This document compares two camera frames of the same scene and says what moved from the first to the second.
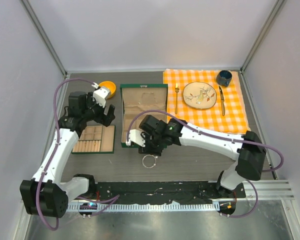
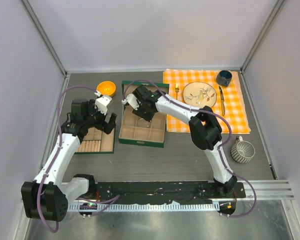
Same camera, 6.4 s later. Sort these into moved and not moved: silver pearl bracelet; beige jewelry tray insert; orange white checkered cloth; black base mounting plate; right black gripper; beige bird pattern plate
Moved: right black gripper; silver pearl bracelet
Not moved: black base mounting plate; beige jewelry tray insert; beige bird pattern plate; orange white checkered cloth
